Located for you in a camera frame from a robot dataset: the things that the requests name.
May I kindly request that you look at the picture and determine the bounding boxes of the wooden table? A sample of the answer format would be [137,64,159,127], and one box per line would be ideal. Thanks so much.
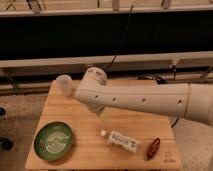
[25,84,182,171]

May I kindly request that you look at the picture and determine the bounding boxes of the black hanging cable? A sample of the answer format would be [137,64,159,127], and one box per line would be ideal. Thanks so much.
[101,4,135,73]

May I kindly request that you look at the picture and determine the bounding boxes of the green ceramic bowl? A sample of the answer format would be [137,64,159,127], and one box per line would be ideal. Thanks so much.
[34,121,73,161]

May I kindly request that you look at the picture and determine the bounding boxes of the clear plastic cup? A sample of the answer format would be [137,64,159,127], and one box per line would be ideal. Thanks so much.
[56,75,72,96]

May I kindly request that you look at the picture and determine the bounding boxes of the black chair wheel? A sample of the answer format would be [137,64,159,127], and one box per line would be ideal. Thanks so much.
[0,137,13,150]

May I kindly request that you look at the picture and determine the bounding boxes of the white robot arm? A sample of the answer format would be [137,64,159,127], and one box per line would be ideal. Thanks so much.
[74,67,213,127]

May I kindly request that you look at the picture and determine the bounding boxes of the brown red oval object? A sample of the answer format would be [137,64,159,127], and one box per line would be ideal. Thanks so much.
[146,138,160,160]

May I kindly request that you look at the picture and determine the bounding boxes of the white plastic bottle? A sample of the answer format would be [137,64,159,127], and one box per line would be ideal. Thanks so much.
[100,130,138,153]

